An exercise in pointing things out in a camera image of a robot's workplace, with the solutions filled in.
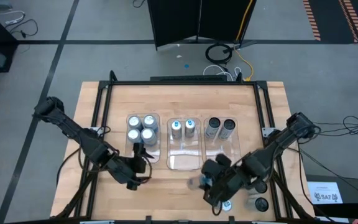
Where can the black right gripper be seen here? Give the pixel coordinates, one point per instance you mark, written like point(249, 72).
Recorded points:
point(232, 182)

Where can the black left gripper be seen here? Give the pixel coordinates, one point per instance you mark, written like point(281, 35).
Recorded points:
point(127, 169)

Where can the silver blue Red Bull can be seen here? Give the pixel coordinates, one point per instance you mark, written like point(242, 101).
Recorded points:
point(190, 126)
point(196, 183)
point(176, 127)
point(227, 206)

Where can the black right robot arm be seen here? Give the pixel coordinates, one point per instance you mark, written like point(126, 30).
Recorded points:
point(278, 143)

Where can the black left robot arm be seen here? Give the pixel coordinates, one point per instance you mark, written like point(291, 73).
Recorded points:
point(73, 130)

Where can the clear plastic bin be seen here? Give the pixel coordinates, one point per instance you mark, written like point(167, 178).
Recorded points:
point(183, 155)
point(219, 149)
point(154, 152)

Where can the white mounting plate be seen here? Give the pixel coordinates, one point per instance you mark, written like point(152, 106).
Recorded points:
point(92, 128)
point(267, 130)

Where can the long black device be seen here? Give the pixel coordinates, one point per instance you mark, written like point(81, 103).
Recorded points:
point(188, 78)

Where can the white paper sign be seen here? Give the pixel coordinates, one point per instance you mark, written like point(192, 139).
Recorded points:
point(325, 193)

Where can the black box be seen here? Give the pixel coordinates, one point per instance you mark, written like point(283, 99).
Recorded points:
point(356, 199)

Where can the black folding screen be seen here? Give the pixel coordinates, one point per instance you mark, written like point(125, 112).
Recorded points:
point(179, 21)

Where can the black orange-striped floor mat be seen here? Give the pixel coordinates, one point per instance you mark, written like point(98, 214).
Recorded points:
point(331, 18)

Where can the black table frame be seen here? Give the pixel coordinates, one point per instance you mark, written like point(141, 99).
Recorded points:
point(179, 83)

